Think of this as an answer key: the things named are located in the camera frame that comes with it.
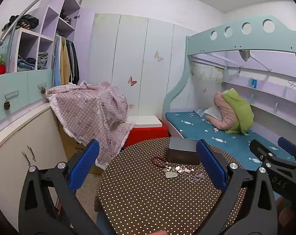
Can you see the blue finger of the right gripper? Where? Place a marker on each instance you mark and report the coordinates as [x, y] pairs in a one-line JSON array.
[[287, 146], [259, 150]]

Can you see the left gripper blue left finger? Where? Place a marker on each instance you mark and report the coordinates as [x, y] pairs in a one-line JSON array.
[[48, 203]]

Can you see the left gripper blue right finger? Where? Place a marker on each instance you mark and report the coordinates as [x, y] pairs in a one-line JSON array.
[[257, 214]]

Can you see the white jade pendant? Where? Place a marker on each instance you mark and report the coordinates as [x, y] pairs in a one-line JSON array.
[[170, 174]]

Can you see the grey metal jewelry box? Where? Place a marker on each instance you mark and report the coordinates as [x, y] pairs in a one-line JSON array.
[[183, 151]]

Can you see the right hand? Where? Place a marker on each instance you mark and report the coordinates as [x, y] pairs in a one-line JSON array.
[[284, 211]]

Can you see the green quilted blanket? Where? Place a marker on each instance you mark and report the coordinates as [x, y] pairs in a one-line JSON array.
[[243, 112]]

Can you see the pink padded jacket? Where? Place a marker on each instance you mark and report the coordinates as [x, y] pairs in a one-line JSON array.
[[229, 122]]

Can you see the white pillow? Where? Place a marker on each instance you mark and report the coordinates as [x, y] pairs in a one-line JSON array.
[[214, 112]]

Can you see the cardboard box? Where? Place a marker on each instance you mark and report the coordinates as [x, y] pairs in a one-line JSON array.
[[71, 147]]

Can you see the cream lower cabinet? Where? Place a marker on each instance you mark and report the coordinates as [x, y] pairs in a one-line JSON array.
[[37, 143]]

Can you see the blue small box on shelf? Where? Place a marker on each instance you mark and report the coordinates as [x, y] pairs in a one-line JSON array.
[[253, 83]]

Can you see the teal candy print mattress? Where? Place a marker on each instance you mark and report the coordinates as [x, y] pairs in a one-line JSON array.
[[192, 126]]

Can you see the pink white charm pile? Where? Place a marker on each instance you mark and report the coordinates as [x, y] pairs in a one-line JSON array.
[[180, 169]]

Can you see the brown polka dot tablecloth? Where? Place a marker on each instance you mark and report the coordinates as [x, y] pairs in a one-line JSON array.
[[135, 197]]

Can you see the pink checked bear blanket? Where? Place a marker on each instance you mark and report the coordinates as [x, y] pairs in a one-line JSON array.
[[89, 112]]

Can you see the pine cone left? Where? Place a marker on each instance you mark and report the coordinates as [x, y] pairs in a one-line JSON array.
[[7, 105]]

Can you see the pine cone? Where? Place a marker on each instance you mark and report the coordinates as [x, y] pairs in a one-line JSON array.
[[43, 91], [7, 105]]

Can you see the red ottoman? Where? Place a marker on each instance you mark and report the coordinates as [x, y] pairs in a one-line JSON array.
[[137, 135]]

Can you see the pine cone right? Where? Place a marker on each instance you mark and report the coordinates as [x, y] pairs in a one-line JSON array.
[[43, 91]]

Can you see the teal drawer unit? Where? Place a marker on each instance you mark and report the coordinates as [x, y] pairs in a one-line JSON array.
[[23, 91]]

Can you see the white flat box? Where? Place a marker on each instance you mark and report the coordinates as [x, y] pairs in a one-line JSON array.
[[144, 121]]

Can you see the hanging clothes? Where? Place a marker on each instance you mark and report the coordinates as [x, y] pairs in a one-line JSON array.
[[65, 65]]

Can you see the beige butterfly sticker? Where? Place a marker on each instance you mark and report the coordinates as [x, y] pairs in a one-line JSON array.
[[158, 57]]

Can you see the folded jeans stack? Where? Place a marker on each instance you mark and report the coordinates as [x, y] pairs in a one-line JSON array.
[[29, 63]]

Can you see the red butterfly sticker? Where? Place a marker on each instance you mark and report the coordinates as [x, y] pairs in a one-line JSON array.
[[131, 82]]

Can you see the white wardrobe doors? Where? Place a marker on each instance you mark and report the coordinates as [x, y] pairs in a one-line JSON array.
[[122, 46]]

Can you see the lilac open shelf unit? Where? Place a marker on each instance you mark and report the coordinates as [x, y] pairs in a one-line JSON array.
[[55, 16]]

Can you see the dark clothes pile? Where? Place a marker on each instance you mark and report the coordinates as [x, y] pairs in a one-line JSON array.
[[27, 21]]

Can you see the teal bunk bed frame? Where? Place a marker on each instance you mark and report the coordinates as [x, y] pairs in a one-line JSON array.
[[260, 48]]

